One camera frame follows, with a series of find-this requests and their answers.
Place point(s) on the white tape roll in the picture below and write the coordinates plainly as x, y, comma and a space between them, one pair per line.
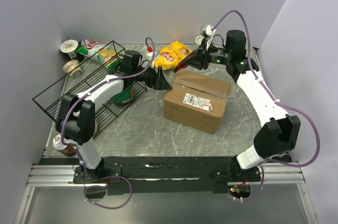
95, 127

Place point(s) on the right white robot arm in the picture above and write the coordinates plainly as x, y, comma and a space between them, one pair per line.
279, 130

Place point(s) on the white yogurt cup rear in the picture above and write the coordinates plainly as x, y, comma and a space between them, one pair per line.
200, 40

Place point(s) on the green white chips bag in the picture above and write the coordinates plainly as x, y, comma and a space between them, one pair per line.
100, 52

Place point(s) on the metal tin can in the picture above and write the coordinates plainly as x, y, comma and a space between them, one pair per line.
66, 150

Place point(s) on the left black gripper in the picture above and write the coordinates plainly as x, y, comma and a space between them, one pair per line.
162, 83

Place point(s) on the brown cardboard express box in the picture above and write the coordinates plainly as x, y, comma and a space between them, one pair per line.
196, 100

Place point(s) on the aluminium rail frame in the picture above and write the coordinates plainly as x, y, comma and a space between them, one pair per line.
51, 176

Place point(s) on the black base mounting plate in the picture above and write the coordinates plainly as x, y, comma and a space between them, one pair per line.
168, 174

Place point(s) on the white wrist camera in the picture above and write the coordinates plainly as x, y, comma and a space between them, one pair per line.
207, 31
152, 54

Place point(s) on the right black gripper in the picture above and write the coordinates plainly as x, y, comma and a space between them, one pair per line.
205, 57

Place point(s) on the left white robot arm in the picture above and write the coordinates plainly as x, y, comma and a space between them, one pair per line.
76, 118

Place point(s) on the green lidded jar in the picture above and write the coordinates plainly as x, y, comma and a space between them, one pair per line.
124, 97

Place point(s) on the blue white small packet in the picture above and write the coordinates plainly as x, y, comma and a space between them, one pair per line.
84, 43

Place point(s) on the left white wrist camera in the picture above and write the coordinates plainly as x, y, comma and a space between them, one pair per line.
152, 54

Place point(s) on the yellow Lays chips bag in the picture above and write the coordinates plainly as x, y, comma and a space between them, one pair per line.
172, 55

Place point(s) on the black wire rack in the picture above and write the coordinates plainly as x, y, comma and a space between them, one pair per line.
109, 111

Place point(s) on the white yogurt cup lying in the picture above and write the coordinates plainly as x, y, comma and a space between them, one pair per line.
72, 68

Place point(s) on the red black utility knife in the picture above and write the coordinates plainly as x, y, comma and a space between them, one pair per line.
185, 63

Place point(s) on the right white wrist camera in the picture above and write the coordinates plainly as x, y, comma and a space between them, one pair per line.
207, 31

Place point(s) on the white yogurt cup upright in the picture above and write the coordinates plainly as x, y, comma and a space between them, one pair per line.
69, 47

